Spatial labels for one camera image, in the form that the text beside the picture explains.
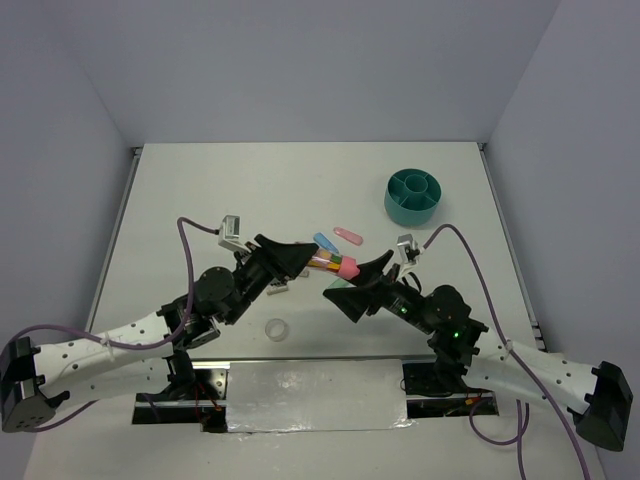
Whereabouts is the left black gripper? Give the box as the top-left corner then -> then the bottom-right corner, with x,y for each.
223,233 -> 318,325

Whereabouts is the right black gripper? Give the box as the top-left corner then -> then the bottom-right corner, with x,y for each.
323,249 -> 436,334

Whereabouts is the green correction tape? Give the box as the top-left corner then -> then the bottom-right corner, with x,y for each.
328,278 -> 351,289

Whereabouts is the pink capped crayon tube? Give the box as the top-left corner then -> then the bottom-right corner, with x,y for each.
307,248 -> 360,280

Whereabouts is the blue correction tape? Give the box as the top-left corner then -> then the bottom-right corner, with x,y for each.
313,232 -> 340,255

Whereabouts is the white staples box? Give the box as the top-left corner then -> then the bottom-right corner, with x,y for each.
266,282 -> 289,295

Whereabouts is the pink correction tape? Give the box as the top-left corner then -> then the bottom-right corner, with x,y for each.
333,227 -> 363,246

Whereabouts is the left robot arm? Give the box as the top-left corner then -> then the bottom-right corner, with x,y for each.
1,235 -> 318,433

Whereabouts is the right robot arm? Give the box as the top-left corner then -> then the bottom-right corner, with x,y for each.
323,253 -> 633,452

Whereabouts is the clear tape roll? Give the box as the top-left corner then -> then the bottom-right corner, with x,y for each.
264,318 -> 290,342

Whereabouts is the teal round divided organizer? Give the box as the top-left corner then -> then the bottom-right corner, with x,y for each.
384,168 -> 442,227

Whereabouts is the silver taped panel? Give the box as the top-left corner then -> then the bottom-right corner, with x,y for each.
226,359 -> 412,433

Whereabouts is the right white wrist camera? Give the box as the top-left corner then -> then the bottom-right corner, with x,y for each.
396,234 -> 423,278

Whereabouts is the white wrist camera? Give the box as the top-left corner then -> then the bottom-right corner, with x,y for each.
218,215 -> 244,252
396,234 -> 423,278

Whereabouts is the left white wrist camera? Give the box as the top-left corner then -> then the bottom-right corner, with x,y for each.
218,215 -> 244,252

